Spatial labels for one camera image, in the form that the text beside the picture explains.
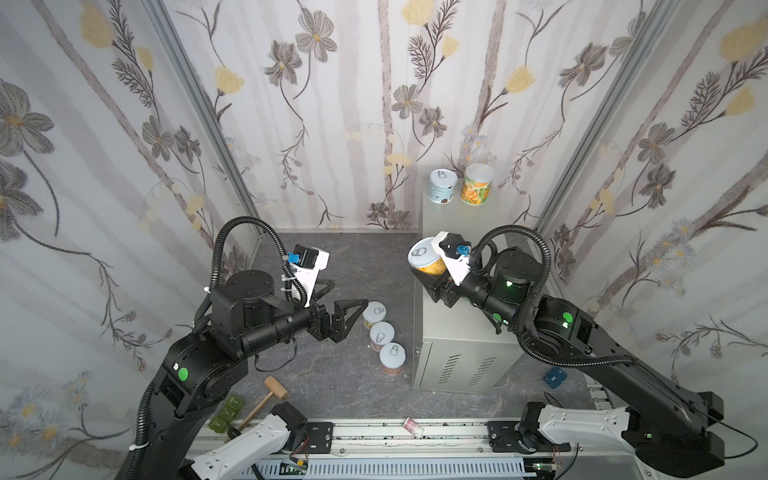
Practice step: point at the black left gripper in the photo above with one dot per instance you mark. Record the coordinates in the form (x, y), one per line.
(323, 320)

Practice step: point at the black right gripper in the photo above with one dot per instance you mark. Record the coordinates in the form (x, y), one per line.
(450, 289)

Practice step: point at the yellow label can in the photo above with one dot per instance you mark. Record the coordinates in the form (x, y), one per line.
(423, 257)
(374, 313)

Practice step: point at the white blue label can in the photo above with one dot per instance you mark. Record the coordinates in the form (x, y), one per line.
(441, 186)

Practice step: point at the green orange peach can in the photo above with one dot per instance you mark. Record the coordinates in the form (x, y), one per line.
(477, 184)

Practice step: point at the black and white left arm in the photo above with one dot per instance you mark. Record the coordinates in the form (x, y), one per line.
(239, 319)

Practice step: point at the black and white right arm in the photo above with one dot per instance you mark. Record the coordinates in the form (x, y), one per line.
(664, 425)

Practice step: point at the pink label can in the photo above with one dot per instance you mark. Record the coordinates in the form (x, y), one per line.
(381, 334)

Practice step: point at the grey metal cabinet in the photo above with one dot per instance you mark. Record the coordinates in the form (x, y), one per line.
(456, 349)

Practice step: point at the salmon label can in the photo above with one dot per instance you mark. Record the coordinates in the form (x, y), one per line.
(392, 357)

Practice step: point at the wooden mallet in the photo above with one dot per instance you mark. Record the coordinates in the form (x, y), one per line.
(276, 390)

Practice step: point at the green block toy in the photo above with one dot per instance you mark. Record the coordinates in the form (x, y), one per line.
(223, 418)

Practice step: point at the small pink bottle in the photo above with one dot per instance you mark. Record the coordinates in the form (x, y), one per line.
(413, 427)

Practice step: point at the blue square block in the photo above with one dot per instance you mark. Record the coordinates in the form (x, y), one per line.
(555, 377)

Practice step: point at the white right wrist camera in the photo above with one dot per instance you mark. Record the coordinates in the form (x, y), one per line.
(455, 253)

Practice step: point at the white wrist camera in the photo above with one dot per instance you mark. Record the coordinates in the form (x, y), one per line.
(455, 253)
(306, 263)

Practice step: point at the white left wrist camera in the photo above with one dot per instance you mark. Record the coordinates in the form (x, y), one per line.
(306, 263)

